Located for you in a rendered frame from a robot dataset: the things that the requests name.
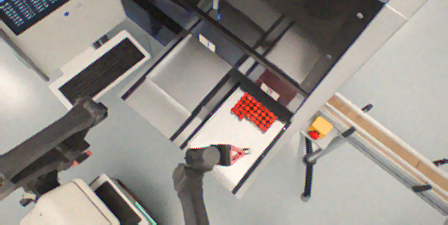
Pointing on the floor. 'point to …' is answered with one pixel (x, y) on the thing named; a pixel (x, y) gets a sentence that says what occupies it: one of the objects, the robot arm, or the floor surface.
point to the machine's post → (372, 39)
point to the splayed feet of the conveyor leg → (307, 172)
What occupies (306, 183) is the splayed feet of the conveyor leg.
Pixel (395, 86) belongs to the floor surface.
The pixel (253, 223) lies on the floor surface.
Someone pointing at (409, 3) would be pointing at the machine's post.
